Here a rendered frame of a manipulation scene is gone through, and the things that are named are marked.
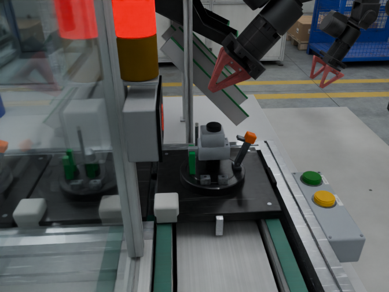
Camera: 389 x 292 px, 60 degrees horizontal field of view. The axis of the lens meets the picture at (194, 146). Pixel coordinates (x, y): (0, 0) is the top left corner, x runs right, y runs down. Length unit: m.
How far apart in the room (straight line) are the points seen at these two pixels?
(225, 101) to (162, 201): 0.35
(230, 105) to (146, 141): 0.51
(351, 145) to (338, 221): 0.52
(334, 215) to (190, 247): 0.28
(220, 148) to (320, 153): 0.48
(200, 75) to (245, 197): 0.34
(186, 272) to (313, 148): 0.65
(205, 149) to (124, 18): 0.35
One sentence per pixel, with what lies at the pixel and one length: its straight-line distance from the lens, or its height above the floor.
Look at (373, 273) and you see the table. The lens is 0.77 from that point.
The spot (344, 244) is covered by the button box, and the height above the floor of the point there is 0.95.
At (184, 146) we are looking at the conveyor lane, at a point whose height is 0.96.
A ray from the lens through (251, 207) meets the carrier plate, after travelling 0.66.
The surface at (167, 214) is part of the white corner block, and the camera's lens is 0.64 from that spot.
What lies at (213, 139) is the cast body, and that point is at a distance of 0.66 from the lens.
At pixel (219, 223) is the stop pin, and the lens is 0.64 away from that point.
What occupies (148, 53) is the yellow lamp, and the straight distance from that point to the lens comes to 0.40.
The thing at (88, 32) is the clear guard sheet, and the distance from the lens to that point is 0.33.
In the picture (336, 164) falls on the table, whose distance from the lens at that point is 1.06.
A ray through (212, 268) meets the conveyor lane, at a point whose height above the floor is 0.92.
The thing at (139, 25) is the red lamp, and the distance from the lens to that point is 0.39.
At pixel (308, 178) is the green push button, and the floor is 0.97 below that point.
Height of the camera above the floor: 1.39
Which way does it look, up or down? 30 degrees down
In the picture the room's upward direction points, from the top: straight up
